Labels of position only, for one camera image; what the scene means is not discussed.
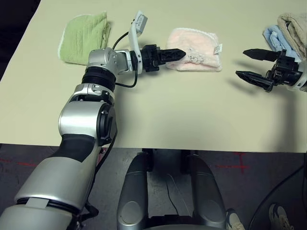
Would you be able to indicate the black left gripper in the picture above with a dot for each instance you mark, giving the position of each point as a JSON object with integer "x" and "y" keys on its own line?
{"x": 151, "y": 58}

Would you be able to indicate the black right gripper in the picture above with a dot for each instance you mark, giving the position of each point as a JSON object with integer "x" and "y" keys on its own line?
{"x": 286, "y": 70}

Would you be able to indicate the pink towel with swan embroidery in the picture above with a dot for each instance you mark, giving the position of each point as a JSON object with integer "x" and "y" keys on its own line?
{"x": 192, "y": 40}

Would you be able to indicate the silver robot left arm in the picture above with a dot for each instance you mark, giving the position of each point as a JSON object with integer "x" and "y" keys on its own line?
{"x": 100, "y": 58}

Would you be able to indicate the light blue folded towel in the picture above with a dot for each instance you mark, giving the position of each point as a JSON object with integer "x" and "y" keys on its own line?
{"x": 273, "y": 38}

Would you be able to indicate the beige folded towel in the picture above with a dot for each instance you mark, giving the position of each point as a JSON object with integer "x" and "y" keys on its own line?
{"x": 295, "y": 26}

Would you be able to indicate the green folded towel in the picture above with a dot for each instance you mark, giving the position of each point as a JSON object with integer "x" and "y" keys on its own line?
{"x": 81, "y": 36}

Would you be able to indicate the grey robot right leg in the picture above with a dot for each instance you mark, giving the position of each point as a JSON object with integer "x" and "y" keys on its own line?
{"x": 206, "y": 189}

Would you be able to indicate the grey robot leg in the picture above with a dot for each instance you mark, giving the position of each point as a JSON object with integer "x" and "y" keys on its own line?
{"x": 134, "y": 189}
{"x": 206, "y": 189}

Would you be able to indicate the grey robot left leg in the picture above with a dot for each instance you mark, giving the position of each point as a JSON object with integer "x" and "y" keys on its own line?
{"x": 134, "y": 189}

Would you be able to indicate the grey white bystander sneaker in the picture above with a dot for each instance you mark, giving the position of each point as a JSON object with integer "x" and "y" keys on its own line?
{"x": 279, "y": 215}
{"x": 233, "y": 220}

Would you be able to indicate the black foam floor mat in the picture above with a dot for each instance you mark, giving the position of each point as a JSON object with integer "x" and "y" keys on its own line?
{"x": 12, "y": 28}

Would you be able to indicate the robot pelvis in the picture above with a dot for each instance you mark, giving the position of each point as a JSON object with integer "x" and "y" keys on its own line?
{"x": 168, "y": 219}

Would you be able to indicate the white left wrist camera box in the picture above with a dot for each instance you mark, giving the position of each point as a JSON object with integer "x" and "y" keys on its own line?
{"x": 134, "y": 45}

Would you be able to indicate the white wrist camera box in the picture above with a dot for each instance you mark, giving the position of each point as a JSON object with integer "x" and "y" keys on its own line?
{"x": 134, "y": 45}
{"x": 302, "y": 81}

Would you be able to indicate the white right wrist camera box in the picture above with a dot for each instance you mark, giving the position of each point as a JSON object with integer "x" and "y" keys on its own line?
{"x": 302, "y": 81}

